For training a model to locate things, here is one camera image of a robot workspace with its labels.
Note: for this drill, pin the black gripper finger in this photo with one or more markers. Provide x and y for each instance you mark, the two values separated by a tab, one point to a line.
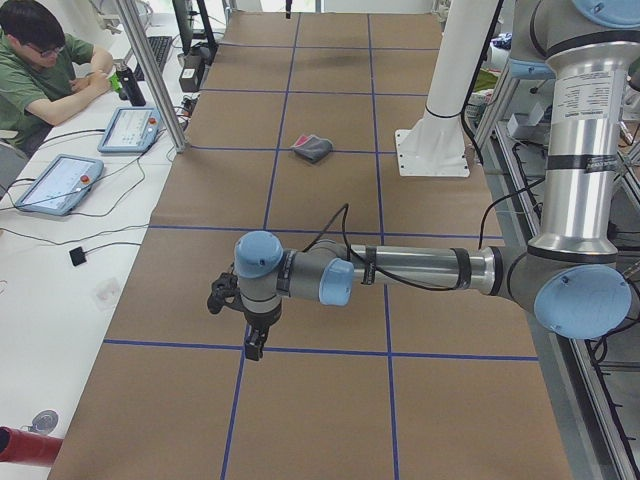
254	345

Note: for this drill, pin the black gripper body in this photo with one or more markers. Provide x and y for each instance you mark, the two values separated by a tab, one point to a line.
259	321

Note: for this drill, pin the pink and grey towel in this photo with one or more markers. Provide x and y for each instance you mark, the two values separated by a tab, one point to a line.
312	148

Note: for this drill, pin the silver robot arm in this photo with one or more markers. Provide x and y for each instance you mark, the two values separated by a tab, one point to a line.
566	276

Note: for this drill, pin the small black square pad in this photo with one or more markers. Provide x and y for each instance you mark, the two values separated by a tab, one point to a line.
78	256

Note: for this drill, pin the round metal disc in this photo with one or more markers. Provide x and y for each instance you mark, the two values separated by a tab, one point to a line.
44	422

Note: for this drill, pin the upper teach pendant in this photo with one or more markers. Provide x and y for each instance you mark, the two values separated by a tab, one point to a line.
131	130

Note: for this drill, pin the teach pendant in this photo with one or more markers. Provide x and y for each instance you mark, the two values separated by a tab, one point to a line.
61	186
131	130

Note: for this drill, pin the lower teach pendant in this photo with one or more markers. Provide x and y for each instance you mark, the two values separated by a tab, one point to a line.
61	186

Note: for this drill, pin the black box with label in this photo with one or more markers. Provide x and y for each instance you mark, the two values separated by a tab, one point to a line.
192	73

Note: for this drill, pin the red cylinder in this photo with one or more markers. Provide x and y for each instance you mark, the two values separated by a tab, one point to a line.
26	448

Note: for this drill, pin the black water bottle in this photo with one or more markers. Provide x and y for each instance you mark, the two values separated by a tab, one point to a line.
129	84

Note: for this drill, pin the black computer monitor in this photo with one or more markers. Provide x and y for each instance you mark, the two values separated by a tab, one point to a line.
185	14

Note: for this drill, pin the green object by bottle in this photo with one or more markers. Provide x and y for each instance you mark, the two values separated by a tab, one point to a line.
114	82

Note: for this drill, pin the black keyboard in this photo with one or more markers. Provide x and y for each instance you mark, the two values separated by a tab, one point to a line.
160	47

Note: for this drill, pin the seated person in green shirt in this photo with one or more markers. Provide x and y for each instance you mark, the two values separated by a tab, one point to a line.
47	76

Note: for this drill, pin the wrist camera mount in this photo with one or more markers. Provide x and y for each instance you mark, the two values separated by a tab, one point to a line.
225	292

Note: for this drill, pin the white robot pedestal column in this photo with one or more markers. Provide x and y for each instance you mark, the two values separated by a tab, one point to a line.
435	145

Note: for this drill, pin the aluminium frame post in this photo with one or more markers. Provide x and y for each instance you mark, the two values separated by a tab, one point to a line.
129	17

